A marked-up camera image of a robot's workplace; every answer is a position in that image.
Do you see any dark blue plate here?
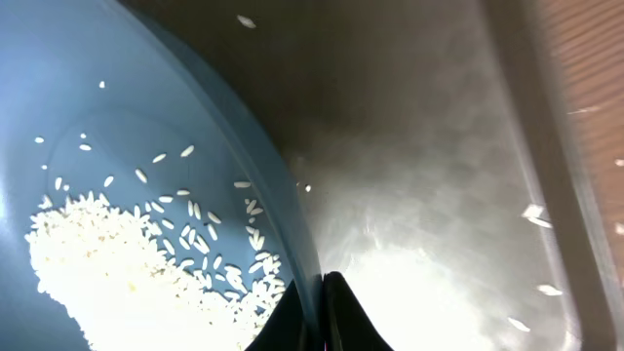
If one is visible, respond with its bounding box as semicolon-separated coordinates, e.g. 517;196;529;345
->
1;1;324;350

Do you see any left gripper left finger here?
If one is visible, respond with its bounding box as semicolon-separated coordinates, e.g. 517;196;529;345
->
246;282;307;351

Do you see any pile of white rice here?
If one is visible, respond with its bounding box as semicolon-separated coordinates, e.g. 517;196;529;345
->
23;80;287;351

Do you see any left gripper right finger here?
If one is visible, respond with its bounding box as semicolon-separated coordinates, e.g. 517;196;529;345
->
321;271;392;351

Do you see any dark brown serving tray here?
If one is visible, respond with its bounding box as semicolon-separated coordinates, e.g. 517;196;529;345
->
130;1;623;350

